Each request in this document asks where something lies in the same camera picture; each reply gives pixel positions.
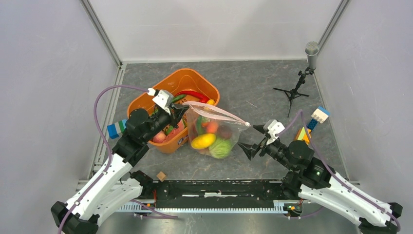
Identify small wooden cube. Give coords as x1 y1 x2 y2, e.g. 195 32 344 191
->
156 171 167 182

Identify white blue toy block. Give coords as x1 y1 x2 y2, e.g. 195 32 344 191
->
311 106 330 123

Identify orange plastic tub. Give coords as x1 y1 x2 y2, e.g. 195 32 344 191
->
127 69 221 154

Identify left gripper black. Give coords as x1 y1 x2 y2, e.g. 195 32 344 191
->
142 102 188 142

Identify peach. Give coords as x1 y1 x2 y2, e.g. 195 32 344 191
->
152 131 167 143

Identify yellow mango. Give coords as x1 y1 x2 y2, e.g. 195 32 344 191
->
190 133 217 150

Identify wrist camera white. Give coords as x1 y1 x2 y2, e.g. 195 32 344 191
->
148 88 174 115
263 119 285 145

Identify red chili pepper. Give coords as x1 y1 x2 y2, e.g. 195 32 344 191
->
177 90 210 103

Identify watermelon slice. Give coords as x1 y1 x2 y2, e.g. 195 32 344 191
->
163 120 185 143

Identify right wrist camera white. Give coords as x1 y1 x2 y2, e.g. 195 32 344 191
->
263 119 285 145

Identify green round fruit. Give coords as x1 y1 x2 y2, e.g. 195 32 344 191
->
208 138 233 159

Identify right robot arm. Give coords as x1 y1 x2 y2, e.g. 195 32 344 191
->
238 125 403 234

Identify blue green white block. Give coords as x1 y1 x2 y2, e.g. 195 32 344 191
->
107 119 127 139

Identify dark purple plum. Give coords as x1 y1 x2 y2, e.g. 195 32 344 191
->
217 125 232 139

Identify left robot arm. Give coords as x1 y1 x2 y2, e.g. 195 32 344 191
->
51 104 189 234

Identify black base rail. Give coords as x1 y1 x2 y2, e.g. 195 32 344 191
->
136 179 304 210

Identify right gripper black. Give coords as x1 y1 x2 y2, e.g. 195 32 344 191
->
236 124 296 172

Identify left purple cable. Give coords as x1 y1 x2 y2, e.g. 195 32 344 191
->
57 84 179 234

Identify microphone on tripod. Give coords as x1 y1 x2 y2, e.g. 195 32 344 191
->
273 41 320 117

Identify green cucumber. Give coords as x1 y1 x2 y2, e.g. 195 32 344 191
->
172 94 187 103

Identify orange yellow toy block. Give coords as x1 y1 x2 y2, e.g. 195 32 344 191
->
294 119 318 145

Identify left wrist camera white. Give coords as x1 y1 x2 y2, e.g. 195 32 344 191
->
148 88 174 115

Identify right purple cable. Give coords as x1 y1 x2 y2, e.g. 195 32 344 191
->
276 110 401 233

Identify clear zip top bag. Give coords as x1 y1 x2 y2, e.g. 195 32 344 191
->
183 101 250 159

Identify orange carrot green top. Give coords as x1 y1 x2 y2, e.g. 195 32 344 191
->
203 121 220 134

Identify purple cable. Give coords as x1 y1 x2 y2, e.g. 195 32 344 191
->
57 84 179 234
276 110 401 233

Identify small green chili pepper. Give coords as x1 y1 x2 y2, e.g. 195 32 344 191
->
195 116 208 135

